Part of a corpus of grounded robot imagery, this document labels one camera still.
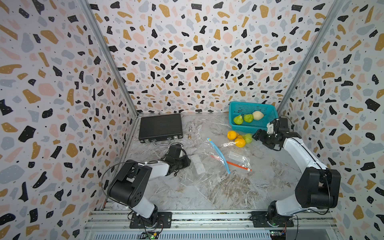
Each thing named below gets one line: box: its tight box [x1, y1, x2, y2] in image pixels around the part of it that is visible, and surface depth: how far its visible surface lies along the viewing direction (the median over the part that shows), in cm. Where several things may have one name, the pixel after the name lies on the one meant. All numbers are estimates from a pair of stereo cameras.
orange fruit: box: [235, 135, 246, 148], surface depth 102 cm
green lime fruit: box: [243, 133, 253, 144], surface depth 102 cm
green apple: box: [243, 114, 254, 123], surface depth 115 cm
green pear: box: [233, 115, 244, 125], surface depth 115 cm
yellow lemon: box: [227, 130, 239, 141], surface depth 105 cm
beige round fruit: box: [252, 111, 264, 121], surface depth 118 cm
